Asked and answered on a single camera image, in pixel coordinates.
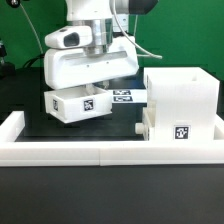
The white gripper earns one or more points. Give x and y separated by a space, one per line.
72 67

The white drawer box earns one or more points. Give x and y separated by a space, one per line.
78 103
146 127

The white drawer cabinet frame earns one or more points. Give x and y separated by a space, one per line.
184 100

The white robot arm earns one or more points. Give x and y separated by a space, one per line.
93 47

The white marker plate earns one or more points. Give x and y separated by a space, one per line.
128 95

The black raised platform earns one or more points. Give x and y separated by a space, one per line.
117 126

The black stand at left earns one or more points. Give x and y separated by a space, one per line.
6 68

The white U-shaped fence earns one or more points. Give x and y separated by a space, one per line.
104 153

